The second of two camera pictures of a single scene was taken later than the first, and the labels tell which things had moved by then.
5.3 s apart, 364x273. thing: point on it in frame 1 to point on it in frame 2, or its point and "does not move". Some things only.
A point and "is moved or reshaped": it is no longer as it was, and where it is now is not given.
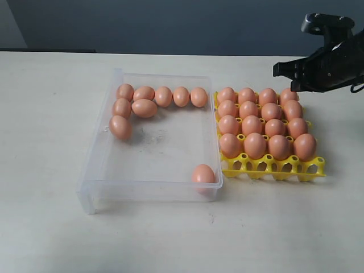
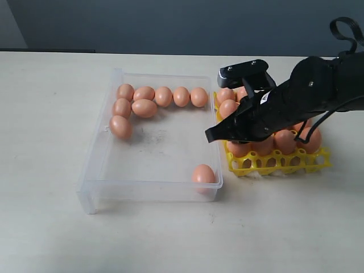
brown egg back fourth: x=181 y=96 does not move
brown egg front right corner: x=203 y=179 does not move
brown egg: x=198 y=97 does not move
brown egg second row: x=230 y=146 is moved or reshaped
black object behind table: x=41 y=50 does not move
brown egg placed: x=225 y=94 does not move
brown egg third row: x=280 y=147 is moved or reshaped
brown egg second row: x=297 y=126 is moved or reshaped
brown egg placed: x=305 y=146 to x=314 y=142
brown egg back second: x=144 y=92 does not move
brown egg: x=120 y=127 does not move
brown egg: x=227 y=107 does not move
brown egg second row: x=121 y=107 does not move
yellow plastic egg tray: x=266 y=136 is moved or reshaped
